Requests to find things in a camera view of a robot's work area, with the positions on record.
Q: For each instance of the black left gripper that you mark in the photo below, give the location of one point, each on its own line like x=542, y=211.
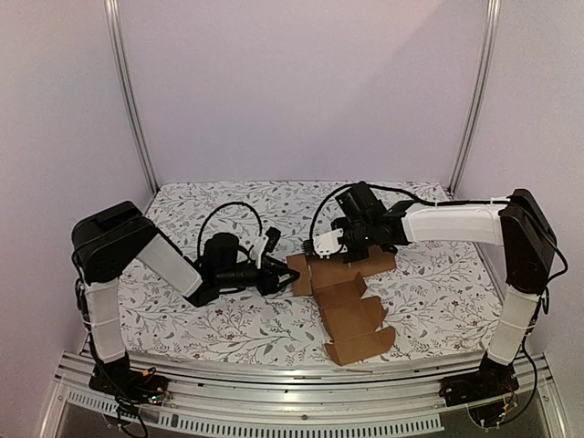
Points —
x=270, y=276

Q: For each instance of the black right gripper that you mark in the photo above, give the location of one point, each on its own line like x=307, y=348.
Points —
x=349, y=251

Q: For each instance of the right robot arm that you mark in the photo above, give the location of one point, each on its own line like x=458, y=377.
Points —
x=446, y=298

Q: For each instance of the aluminium front rail base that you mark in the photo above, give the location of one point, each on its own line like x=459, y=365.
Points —
x=397, y=399

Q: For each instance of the aluminium frame post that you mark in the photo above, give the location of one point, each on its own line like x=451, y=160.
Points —
x=487, y=48
x=121, y=62

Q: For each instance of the brown cardboard box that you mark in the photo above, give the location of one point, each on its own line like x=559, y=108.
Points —
x=352, y=321

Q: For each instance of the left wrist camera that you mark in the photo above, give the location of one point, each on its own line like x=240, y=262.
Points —
x=263, y=245

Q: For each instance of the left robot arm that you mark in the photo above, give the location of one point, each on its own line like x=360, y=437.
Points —
x=105, y=243

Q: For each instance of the aluminium frame post left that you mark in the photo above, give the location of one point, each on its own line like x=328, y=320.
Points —
x=121, y=62

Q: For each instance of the aluminium frame post right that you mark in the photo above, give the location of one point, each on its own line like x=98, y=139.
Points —
x=487, y=48

